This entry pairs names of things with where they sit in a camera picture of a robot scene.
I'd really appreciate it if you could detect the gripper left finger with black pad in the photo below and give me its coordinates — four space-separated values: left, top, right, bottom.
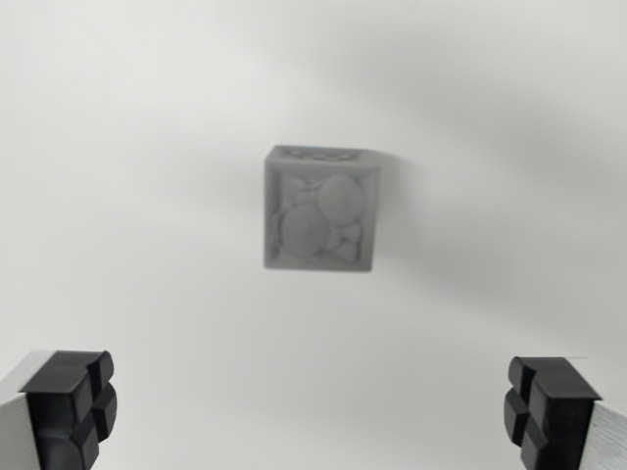
0 349 119 470

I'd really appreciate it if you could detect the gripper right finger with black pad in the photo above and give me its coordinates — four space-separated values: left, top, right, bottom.
503 355 627 470

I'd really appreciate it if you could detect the grey embossed rubber cube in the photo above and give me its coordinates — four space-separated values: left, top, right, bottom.
264 144 388 272

